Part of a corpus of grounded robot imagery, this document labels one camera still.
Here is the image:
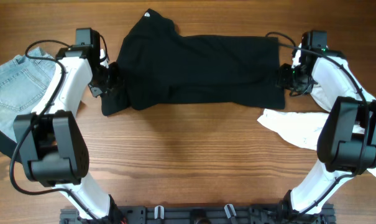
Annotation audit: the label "black t-shirt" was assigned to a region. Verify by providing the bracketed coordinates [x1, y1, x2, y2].
[101, 9, 285, 116]

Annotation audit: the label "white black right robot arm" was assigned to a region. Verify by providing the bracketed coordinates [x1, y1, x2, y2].
[277, 30, 376, 219]

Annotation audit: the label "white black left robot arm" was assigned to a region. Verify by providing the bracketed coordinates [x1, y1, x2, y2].
[9, 28, 128, 223]

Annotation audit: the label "white shirt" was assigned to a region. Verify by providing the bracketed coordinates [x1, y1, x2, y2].
[257, 43, 376, 182]

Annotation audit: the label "light blue denim jeans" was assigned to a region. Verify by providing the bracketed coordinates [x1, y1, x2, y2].
[0, 47, 55, 141]

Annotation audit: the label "black folded garment under jeans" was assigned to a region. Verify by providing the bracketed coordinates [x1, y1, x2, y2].
[0, 132, 17, 159]

